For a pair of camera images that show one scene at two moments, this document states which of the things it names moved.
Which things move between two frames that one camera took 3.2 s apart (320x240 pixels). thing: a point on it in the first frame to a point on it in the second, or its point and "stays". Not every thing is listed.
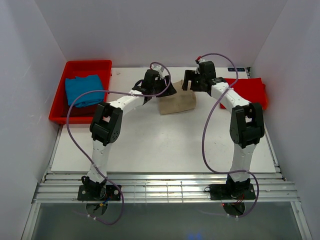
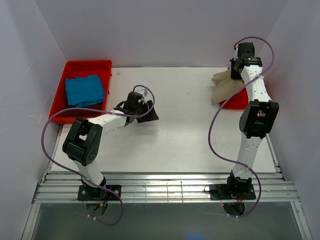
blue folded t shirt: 75,86 stays
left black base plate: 109,192 stays
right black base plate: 223,192 stays
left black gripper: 169,91 to 151,115
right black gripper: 190,75 to 233,75
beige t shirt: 182,100 to 225,86
